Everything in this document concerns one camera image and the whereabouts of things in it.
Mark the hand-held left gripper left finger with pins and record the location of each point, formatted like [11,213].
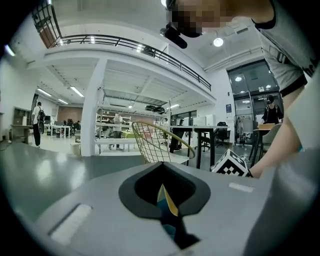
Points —
[100,212]

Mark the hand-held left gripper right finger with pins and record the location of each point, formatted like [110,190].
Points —
[225,212]

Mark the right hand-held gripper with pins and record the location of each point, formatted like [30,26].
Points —
[232,166]

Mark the dark blue trash bin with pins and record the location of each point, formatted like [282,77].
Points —
[163,211]

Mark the person's right forearm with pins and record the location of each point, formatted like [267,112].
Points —
[275,155]

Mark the black office chair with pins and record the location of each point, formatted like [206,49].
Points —
[222,132]

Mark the clothes rack with garments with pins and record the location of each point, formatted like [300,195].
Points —
[241,127]

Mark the light wooden table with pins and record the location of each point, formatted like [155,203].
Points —
[261,130]

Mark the white marble table black legs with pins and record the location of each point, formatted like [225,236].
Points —
[205,127]

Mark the white bin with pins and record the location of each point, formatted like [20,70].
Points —
[75,150]

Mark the white storage shelves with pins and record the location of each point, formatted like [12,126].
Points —
[107,125]

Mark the black framed glass entrance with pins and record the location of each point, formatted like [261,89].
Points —
[250,75]

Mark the white office desks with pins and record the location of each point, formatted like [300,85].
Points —
[60,126]

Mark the black bag on rack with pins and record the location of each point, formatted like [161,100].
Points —
[155,109]

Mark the white square pillar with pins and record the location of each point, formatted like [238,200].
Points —
[92,112]

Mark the white ceiling pipes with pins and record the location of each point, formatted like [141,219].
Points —
[232,60]

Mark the person's grey t-shirt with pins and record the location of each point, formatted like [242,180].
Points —
[282,55]

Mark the group of ceiling tube lamps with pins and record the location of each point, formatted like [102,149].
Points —
[77,91]

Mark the grey open cabinet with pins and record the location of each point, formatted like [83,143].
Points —
[21,117]

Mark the person's head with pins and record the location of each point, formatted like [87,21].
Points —
[200,15]

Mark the black mezzanine railing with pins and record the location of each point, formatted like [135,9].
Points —
[117,41]

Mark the blue wall sign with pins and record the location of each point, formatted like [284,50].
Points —
[228,108]

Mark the black head camera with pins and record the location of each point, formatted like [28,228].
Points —
[177,40]

